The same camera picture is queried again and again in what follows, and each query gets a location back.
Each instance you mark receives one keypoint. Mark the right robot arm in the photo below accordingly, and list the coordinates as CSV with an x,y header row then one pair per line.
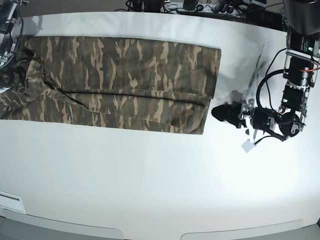
x,y
11,30

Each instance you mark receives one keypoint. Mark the white box at table edge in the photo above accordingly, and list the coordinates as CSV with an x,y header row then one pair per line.
x,y
11,202

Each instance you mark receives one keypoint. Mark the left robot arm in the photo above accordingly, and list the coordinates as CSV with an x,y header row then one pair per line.
x,y
301,63

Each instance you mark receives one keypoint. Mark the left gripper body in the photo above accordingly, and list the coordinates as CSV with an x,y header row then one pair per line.
x,y
258,118

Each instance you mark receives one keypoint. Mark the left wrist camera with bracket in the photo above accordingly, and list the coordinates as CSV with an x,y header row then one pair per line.
x,y
251,134

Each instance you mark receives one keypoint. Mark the camouflage T-shirt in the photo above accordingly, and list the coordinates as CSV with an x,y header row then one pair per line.
x,y
123,83

